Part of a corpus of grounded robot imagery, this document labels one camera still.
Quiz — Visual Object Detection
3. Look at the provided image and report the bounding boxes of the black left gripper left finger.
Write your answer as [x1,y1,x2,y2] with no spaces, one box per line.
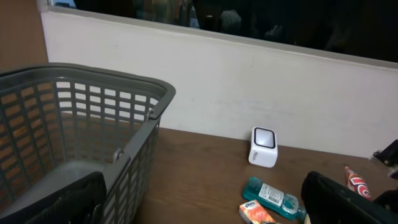
[1,171,107,224]

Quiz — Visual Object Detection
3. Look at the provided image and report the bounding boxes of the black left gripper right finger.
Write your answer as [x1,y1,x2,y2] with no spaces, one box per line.
[301,171,397,224]

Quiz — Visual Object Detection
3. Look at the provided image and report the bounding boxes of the red chocolate bar wrapper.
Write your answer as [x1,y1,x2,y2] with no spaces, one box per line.
[345,166,371,200]

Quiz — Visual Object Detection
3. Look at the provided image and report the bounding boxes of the blue mouthwash bottle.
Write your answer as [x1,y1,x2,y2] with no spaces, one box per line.
[243,177,307,222]

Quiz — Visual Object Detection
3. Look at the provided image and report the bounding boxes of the small orange snack pack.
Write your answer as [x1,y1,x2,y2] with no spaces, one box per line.
[239,200,275,224]

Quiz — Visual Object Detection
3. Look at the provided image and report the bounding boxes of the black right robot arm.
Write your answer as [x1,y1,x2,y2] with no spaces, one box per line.
[369,140,397,213]

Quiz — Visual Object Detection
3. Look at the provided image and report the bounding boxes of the white barcode scanner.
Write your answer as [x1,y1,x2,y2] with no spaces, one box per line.
[248,126,278,168]

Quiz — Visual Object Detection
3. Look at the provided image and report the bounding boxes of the grey plastic shopping basket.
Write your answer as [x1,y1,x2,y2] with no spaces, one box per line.
[1,63,175,223]

